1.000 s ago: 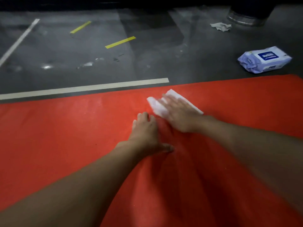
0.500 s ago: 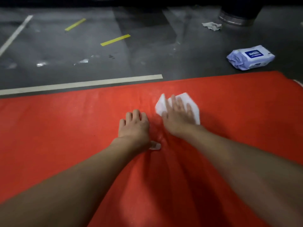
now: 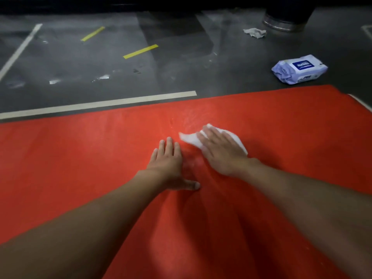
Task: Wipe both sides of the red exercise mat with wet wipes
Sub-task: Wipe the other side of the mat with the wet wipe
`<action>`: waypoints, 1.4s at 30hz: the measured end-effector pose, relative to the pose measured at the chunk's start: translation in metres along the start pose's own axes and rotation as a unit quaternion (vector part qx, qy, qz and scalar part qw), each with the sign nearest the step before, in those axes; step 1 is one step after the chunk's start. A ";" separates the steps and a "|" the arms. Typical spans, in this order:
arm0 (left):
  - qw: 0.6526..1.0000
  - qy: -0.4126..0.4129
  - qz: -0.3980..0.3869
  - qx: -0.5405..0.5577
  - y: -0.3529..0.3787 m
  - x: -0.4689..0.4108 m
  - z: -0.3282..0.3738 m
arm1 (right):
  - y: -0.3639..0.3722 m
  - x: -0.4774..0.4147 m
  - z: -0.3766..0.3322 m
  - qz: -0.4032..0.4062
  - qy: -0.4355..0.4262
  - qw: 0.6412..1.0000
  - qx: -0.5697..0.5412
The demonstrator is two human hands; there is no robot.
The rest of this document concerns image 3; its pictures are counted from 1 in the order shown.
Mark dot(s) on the person's right hand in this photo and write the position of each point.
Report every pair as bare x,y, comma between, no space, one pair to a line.
223,153

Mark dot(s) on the person's left hand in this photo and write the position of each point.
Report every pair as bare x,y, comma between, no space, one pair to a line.
167,168

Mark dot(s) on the white wet wipe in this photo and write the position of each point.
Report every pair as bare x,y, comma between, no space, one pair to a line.
189,137
255,32

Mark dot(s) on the red mat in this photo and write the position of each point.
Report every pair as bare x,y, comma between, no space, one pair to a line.
58,156

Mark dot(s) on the pale blue wipes pack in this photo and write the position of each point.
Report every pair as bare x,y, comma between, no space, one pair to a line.
299,69

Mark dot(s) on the person's right forearm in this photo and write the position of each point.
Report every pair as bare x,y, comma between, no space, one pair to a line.
316,206

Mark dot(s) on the person's left forearm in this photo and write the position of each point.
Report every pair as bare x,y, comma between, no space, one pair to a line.
72,223

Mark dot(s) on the yellow tape strip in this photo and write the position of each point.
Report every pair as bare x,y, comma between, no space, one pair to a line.
93,33
140,51

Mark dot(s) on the white fluffy padding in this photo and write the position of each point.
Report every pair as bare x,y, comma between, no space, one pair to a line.
360,102

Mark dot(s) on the black round base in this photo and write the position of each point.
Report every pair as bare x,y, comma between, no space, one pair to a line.
287,17

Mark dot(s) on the black gym machine frame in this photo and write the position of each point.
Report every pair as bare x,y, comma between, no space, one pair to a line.
130,2

